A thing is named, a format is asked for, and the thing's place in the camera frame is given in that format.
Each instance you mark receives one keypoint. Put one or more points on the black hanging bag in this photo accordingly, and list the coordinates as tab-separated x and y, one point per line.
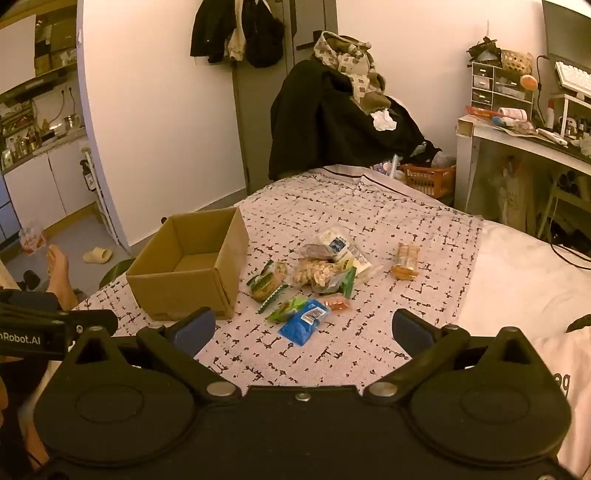
264	39

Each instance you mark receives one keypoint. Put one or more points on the white plastic tube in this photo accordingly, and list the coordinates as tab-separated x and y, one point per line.
394	167

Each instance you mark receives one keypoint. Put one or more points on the person's foot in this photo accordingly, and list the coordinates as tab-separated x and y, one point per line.
60	277

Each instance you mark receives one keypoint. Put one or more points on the small red candy packet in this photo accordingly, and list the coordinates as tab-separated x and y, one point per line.
337	303

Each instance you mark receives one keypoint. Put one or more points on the white bed sheet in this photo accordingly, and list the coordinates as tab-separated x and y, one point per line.
521	277

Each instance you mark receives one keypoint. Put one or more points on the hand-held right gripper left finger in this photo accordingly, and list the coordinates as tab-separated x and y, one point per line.
196	330

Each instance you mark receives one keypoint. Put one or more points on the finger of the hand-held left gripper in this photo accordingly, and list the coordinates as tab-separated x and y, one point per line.
94	319

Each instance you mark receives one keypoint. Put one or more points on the patterned hoodie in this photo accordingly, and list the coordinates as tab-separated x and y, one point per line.
351	64

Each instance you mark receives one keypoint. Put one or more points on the white desk shelf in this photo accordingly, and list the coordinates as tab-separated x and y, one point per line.
570	108

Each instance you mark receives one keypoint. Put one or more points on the white drawer organizer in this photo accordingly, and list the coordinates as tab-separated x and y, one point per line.
501	90

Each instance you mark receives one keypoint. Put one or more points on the blue snack packet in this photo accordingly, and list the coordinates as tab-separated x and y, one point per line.
302	325

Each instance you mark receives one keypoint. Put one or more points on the white printed cloth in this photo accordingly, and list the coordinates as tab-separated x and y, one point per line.
563	415

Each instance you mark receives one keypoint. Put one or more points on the black coat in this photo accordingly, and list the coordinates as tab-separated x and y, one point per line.
323	134

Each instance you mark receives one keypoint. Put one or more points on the beige tote bag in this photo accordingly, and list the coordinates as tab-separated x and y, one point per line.
510	194

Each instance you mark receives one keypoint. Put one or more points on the white desk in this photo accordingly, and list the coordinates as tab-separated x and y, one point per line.
503	138

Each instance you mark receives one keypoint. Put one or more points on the black spray bottle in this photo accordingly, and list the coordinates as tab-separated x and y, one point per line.
87	175

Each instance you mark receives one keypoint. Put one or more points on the red and white plastic bag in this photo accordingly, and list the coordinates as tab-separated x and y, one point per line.
32	237

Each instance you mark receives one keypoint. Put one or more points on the printed blanket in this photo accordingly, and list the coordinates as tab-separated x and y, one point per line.
397	230

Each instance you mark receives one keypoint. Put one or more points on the orange biscuit packet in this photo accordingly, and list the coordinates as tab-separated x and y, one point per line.
406	261

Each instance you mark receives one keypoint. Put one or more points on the grey door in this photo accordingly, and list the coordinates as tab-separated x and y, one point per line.
254	129

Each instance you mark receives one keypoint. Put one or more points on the orange plastic basket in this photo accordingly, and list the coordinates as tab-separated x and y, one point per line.
429	180

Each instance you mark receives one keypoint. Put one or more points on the computer monitor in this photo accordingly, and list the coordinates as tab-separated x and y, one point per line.
565	27

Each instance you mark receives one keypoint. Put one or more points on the dark snack packet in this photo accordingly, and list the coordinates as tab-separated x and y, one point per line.
316	251

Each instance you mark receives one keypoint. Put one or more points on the white keyboard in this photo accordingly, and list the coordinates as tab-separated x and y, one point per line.
575	78

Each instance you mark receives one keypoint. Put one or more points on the brown cardboard box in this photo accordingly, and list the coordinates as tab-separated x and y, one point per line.
184	286

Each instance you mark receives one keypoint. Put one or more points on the white kitchen cabinet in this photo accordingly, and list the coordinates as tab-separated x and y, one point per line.
51	184

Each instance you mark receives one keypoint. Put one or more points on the green foil snack pouch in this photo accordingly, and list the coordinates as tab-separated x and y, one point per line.
288	309

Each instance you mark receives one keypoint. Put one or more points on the beige slipper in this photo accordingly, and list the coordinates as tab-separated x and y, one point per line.
98	254

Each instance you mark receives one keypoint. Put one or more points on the green snack packet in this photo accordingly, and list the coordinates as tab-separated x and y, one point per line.
341	281

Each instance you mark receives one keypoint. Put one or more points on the metal pot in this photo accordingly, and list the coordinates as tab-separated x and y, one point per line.
72	122

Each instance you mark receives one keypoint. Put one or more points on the blue cabinet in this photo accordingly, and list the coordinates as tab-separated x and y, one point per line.
8	207

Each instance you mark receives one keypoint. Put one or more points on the range hood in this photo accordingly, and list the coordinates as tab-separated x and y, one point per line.
25	88

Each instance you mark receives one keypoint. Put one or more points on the beige hanging bag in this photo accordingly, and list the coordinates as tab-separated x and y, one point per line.
236	39

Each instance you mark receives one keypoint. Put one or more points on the clear bag of beige snacks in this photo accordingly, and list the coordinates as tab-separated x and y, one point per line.
314	272

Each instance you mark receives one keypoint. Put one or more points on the woven basket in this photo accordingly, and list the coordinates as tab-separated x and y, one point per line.
516	61

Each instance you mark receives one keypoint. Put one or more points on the white bread packet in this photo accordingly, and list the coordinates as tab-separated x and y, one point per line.
344	247

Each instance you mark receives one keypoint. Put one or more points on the black hanging jacket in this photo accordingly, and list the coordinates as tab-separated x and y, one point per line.
210	30

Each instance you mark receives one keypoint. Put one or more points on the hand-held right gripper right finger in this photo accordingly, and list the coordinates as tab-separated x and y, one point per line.
413	332

